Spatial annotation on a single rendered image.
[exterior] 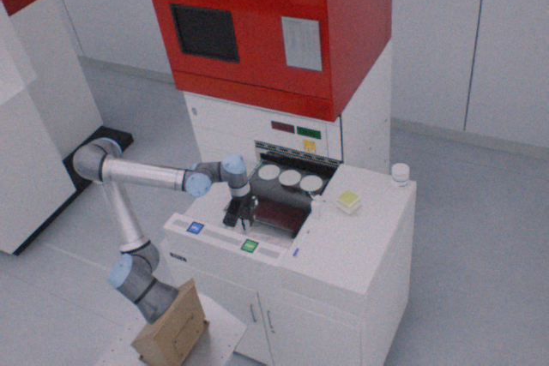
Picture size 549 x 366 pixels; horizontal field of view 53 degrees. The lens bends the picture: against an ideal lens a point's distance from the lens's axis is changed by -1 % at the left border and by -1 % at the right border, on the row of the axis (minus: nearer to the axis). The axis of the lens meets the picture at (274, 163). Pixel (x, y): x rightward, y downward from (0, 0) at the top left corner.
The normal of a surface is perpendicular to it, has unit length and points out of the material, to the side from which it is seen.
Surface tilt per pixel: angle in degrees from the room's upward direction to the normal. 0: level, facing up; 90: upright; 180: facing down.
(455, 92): 90
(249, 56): 90
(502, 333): 0
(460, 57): 90
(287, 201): 0
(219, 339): 0
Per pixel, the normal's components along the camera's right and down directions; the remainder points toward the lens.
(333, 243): -0.11, -0.74
